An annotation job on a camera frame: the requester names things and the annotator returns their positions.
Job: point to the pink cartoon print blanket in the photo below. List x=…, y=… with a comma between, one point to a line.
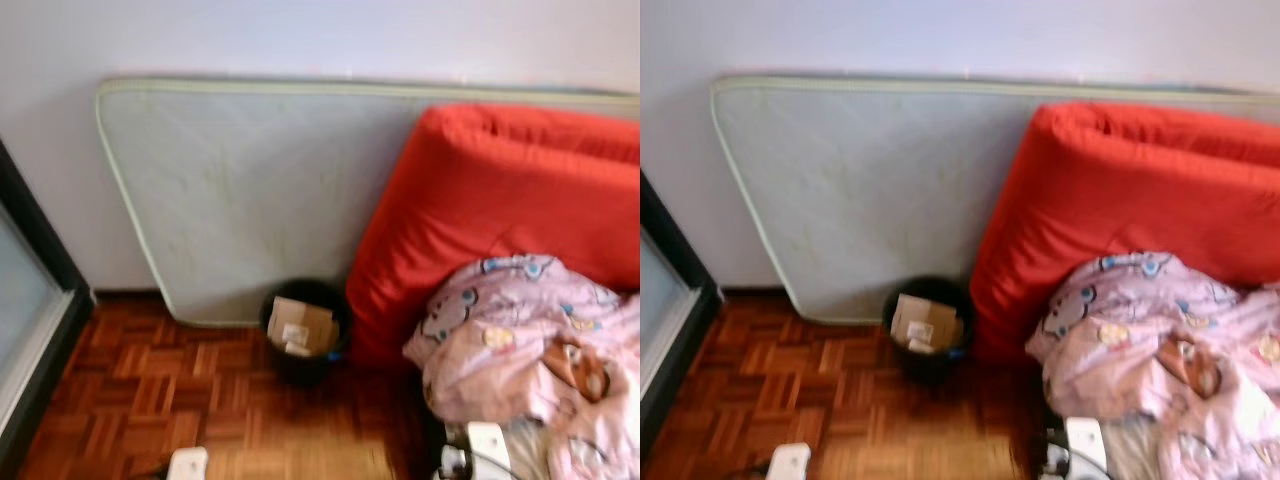
x=1120, y=340
x=500, y=340

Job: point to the black waste bin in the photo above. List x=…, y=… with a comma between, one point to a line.
x=925, y=368
x=300, y=370

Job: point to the brown cardboard box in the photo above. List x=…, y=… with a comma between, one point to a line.
x=300, y=320
x=925, y=318

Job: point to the black framed frosted glass door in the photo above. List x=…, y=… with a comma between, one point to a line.
x=665, y=310
x=20, y=320

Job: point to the red folded mattress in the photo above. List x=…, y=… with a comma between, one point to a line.
x=1130, y=200
x=500, y=200

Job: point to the pale green quilted mattress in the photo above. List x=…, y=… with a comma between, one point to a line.
x=250, y=190
x=860, y=190

